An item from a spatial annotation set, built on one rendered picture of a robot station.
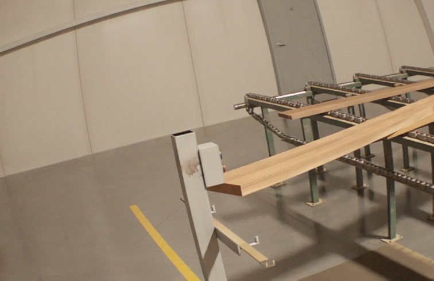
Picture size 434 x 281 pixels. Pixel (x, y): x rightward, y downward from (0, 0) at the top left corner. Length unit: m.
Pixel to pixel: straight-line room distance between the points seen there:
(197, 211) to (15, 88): 8.41
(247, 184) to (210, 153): 0.93
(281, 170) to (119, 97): 7.47
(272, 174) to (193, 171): 1.02
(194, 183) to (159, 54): 8.48
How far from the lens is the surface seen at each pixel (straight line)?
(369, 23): 11.83
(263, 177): 3.02
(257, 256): 1.82
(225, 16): 10.78
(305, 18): 11.08
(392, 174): 4.06
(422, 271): 3.78
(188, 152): 2.05
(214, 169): 2.07
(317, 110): 4.81
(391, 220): 4.40
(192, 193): 2.07
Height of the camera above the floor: 1.62
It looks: 10 degrees down
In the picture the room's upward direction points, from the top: 11 degrees counter-clockwise
